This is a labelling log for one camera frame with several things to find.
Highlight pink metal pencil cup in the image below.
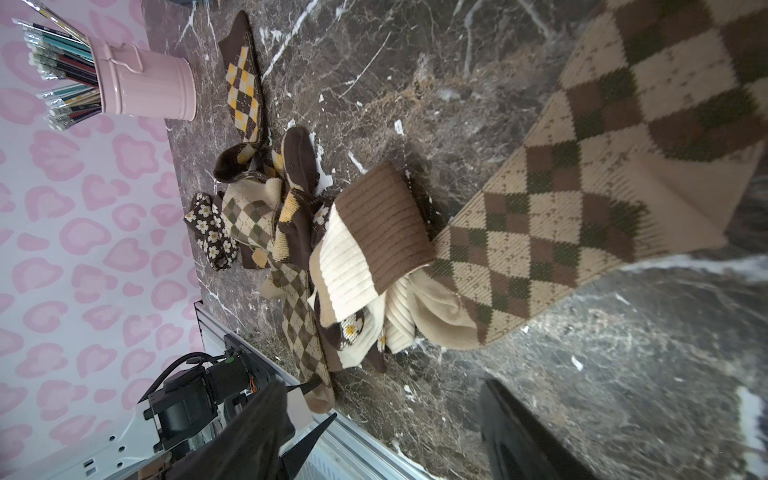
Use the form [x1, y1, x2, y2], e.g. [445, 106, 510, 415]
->
[89, 38, 197, 121]

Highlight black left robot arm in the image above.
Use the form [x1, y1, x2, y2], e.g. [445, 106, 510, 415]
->
[141, 334, 278, 453]

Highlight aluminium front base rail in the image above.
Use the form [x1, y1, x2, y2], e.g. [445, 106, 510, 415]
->
[194, 301, 432, 479]

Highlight brown yellow argyle sock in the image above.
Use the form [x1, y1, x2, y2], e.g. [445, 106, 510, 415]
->
[270, 126, 325, 271]
[213, 11, 264, 183]

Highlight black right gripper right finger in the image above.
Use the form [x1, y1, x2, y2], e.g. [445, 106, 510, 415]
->
[479, 379, 595, 479]

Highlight bundle of coloured pencils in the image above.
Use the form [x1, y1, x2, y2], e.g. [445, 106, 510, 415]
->
[13, 1, 103, 131]

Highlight brown daisy pattern sock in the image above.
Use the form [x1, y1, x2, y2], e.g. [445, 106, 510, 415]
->
[183, 192, 238, 271]

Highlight beige green argyle sock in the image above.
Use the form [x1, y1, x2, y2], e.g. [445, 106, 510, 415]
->
[222, 177, 335, 414]
[409, 1, 767, 350]

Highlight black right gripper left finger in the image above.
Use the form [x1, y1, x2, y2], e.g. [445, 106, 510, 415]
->
[164, 380, 337, 479]

